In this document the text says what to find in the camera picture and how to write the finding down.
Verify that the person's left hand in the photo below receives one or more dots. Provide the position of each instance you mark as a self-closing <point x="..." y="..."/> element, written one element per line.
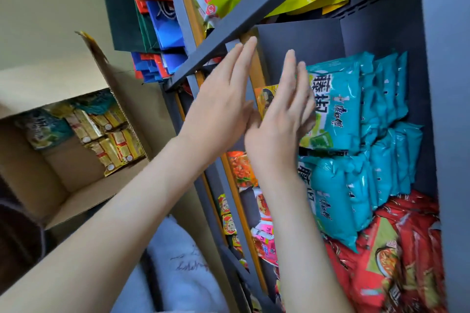
<point x="216" y="114"/>

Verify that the person's right hand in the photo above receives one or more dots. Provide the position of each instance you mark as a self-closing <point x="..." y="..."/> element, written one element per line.
<point x="279" y="133"/>

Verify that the teal noodle packets row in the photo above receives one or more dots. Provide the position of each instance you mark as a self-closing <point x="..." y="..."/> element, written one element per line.
<point x="367" y="111"/>

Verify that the yellow noodle packet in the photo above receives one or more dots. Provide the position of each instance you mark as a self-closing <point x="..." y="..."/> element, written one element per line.
<point x="82" y="125"/>

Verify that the cardboard box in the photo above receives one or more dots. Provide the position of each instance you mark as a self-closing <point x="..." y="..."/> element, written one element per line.
<point x="55" y="78"/>

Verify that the grey metal shelf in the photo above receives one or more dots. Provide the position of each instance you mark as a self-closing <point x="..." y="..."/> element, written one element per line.
<point x="448" y="67"/>

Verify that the person's right forearm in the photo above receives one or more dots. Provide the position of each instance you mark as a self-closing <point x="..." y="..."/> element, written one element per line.
<point x="304" y="250"/>

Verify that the person's left forearm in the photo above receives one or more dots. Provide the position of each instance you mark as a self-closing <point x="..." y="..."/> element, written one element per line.
<point x="110" y="243"/>

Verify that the orange cartoon shelf tag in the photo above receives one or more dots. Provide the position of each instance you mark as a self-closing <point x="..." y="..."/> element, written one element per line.
<point x="266" y="98"/>

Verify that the orange snack packets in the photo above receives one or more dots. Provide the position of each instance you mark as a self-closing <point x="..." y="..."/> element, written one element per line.
<point x="240" y="171"/>

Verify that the bunch of small gift bags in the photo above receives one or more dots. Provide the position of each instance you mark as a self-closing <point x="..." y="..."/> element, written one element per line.
<point x="147" y="67"/>

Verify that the row of blue gift bags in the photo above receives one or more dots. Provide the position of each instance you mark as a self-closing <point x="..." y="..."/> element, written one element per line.
<point x="165" y="26"/>

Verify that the pink snack packet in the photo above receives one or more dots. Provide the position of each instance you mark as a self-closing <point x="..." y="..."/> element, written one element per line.
<point x="266" y="243"/>

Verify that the dark green gift bag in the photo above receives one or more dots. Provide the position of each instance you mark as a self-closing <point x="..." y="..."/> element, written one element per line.
<point x="117" y="12"/>

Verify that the stack of red packets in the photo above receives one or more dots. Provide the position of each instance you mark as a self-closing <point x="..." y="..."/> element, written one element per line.
<point x="378" y="268"/>

